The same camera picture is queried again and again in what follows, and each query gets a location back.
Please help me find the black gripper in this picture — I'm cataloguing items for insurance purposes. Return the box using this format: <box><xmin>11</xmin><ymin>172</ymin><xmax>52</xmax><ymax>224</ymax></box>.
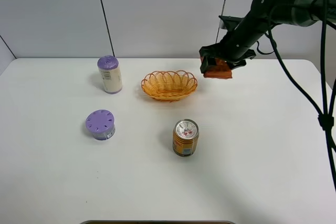
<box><xmin>199</xmin><ymin>15</ymin><xmax>272</xmax><ymax>73</ymax></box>

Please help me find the brown waffle slice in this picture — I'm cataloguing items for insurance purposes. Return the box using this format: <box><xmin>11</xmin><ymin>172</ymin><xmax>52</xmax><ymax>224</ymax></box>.
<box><xmin>203</xmin><ymin>59</ymin><xmax>232</xmax><ymax>79</ymax></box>

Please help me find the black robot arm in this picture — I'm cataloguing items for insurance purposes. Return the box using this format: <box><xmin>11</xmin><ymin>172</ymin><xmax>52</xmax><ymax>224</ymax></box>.
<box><xmin>199</xmin><ymin>0</ymin><xmax>335</xmax><ymax>73</ymax></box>

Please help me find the orange wicker basket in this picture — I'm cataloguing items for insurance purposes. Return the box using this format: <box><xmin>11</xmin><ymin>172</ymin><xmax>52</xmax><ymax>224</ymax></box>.
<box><xmin>141</xmin><ymin>70</ymin><xmax>198</xmax><ymax>102</ymax></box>

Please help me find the orange drink can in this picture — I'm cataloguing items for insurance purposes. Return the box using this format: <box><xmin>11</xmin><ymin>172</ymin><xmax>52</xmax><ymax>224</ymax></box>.
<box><xmin>172</xmin><ymin>119</ymin><xmax>199</xmax><ymax>156</ymax></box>

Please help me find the purple capped white cylinder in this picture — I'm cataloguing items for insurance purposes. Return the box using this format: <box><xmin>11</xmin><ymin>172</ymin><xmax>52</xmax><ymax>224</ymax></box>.
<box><xmin>97</xmin><ymin>55</ymin><xmax>123</xmax><ymax>94</ymax></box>

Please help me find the purple round air freshener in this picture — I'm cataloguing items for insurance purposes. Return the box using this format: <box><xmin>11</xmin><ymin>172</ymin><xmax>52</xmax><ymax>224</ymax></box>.
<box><xmin>85</xmin><ymin>110</ymin><xmax>116</xmax><ymax>141</ymax></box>

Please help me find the black cable bundle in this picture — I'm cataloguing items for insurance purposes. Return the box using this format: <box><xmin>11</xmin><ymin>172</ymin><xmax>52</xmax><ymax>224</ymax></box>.
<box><xmin>256</xmin><ymin>0</ymin><xmax>336</xmax><ymax>196</ymax></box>

